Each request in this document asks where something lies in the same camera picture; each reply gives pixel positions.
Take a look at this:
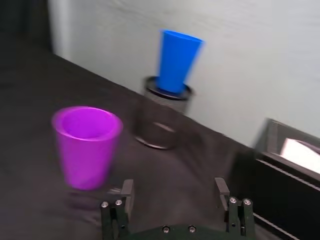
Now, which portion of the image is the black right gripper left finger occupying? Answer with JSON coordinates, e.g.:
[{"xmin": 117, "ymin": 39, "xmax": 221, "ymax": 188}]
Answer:
[{"xmin": 100, "ymin": 179, "xmax": 135, "ymax": 240}]

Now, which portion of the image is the black mesh cylinder holder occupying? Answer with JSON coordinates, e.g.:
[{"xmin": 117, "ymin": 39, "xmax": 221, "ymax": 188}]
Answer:
[{"xmin": 133, "ymin": 75, "xmax": 196, "ymax": 150}]

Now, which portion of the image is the black table cloth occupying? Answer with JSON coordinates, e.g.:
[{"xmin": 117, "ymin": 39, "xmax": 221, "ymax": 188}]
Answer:
[{"xmin": 0, "ymin": 32, "xmax": 288, "ymax": 240}]

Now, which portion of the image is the blue plastic cup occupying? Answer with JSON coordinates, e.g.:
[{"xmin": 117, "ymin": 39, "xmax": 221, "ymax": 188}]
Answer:
[{"xmin": 155, "ymin": 29, "xmax": 206, "ymax": 95}]

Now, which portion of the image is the purple plastic cup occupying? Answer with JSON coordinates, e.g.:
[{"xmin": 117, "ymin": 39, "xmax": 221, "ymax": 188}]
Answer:
[{"xmin": 51, "ymin": 105, "xmax": 124, "ymax": 191}]

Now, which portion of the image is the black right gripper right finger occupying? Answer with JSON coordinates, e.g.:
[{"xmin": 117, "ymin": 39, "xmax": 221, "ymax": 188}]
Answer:
[{"xmin": 214, "ymin": 177, "xmax": 255, "ymax": 238}]

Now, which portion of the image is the white paper sheet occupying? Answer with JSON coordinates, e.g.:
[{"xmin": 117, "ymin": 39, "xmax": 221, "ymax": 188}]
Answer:
[{"xmin": 280, "ymin": 137, "xmax": 320, "ymax": 175}]

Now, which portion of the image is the black rack with steel bars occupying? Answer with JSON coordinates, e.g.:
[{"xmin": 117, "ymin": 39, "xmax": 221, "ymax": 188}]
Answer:
[{"xmin": 231, "ymin": 117, "xmax": 320, "ymax": 240}]

